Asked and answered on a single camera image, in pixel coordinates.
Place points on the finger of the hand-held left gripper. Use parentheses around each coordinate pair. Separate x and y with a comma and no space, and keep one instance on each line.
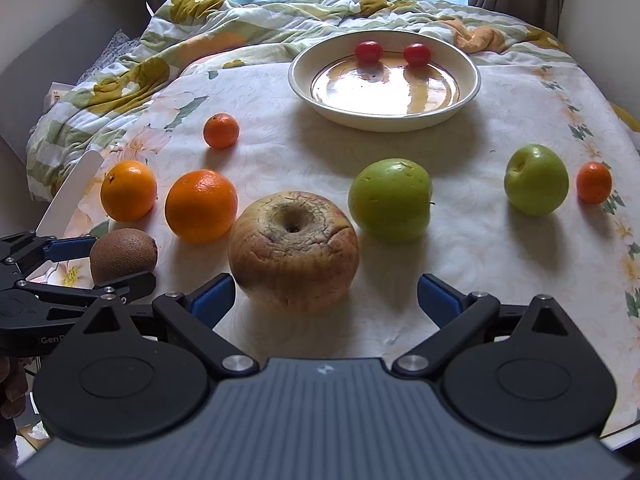
(122,286)
(70,249)

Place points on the large orange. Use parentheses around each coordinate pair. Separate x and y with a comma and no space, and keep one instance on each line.
(128,190)
(201,206)

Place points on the floral striped quilt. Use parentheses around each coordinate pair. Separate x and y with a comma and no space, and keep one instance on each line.
(165,50)

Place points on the cream ceramic bowl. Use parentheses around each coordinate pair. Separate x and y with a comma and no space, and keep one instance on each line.
(382,91)

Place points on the grey patterned cloth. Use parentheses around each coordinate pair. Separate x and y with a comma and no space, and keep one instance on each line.
(107,55)

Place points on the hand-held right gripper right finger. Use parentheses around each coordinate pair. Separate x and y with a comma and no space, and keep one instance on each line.
(437,297)

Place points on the green apple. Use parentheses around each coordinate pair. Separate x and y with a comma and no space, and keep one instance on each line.
(390,199)
(536,179)

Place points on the wrinkled red-yellow apple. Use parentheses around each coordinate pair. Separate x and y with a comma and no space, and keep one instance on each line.
(294,252)

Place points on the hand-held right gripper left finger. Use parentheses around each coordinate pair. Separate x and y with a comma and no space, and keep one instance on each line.
(214,296)

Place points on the white paper box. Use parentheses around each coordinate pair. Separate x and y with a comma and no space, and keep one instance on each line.
(60,95)

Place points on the white plastic slat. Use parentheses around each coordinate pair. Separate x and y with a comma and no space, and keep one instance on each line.
(70,195)

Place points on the person's left hand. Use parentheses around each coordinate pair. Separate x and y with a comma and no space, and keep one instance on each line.
(11,385)

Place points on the floral cream tablecloth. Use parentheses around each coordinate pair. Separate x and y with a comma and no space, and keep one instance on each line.
(300,160)

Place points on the brown kiwi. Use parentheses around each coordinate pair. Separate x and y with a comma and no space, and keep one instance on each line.
(122,255)

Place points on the red cherry tomato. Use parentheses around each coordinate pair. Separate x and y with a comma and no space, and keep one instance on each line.
(417,54)
(369,52)

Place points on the grey panel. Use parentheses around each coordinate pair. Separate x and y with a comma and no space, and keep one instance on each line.
(45,40)

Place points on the small mandarin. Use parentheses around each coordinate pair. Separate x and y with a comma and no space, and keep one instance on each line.
(594,183)
(221,131)

